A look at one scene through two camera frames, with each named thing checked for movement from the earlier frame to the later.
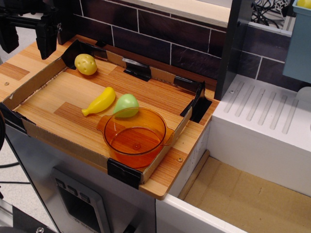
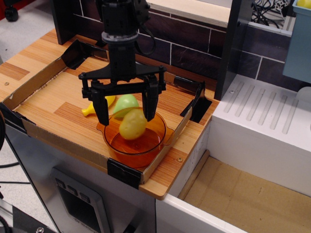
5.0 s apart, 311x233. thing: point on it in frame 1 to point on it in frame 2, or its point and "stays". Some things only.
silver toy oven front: (80, 196) stays
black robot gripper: (50, 8) to (122, 74)
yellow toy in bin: (304, 3) stays
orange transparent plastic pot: (135, 137) stays
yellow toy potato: (85, 64) to (133, 123)
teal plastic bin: (298, 64) stays
